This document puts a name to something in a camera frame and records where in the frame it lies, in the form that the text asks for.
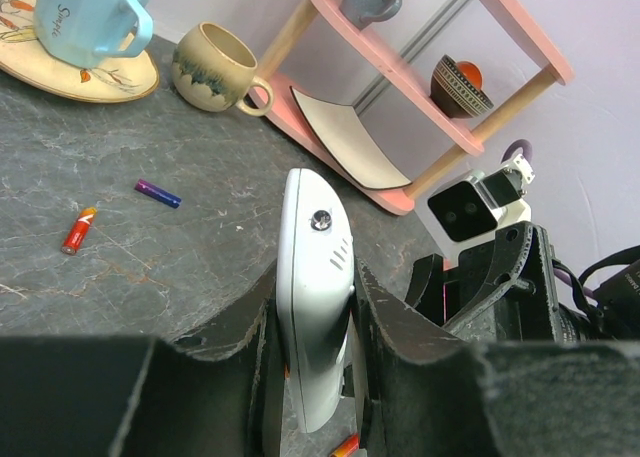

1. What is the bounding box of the pink three-tier shelf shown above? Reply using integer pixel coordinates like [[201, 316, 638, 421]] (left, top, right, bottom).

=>
[[249, 0, 574, 216]]

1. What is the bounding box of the beige floral saucer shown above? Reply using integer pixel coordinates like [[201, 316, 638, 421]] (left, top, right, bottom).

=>
[[1, 0, 159, 103]]

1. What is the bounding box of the white remote control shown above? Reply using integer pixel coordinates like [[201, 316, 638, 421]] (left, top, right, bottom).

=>
[[276, 168, 355, 433]]

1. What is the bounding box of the purple battery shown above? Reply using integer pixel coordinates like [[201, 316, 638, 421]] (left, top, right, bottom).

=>
[[134, 179, 182, 209]]

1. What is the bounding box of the patterned dark bowl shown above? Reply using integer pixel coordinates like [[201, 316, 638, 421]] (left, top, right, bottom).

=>
[[430, 55, 494, 119]]

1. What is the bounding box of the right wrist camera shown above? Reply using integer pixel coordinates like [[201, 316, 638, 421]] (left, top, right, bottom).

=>
[[427, 152, 535, 261]]

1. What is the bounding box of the beige ceramic mug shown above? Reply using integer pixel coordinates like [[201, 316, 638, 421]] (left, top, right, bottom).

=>
[[171, 22, 274, 117]]

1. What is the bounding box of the light blue mug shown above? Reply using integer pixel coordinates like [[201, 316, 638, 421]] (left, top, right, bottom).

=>
[[33, 0, 154, 69]]

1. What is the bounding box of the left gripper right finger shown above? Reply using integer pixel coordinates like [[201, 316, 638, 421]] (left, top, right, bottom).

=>
[[353, 263, 639, 456]]

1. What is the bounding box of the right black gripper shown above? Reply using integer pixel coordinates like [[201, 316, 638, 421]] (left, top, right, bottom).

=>
[[405, 222, 590, 342]]

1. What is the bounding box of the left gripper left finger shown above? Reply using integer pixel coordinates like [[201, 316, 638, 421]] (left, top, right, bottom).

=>
[[1, 267, 284, 456]]

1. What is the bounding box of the red battery near centre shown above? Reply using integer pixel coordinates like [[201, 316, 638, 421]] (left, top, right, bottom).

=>
[[61, 207, 98, 255]]

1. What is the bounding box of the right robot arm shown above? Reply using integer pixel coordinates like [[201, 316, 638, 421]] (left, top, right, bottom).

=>
[[405, 222, 639, 343]]

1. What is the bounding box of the orange red battery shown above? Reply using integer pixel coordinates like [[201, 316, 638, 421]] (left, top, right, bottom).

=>
[[329, 433, 360, 457]]

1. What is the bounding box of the white square plate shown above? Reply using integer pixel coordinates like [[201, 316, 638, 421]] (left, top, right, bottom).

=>
[[290, 87, 411, 190]]

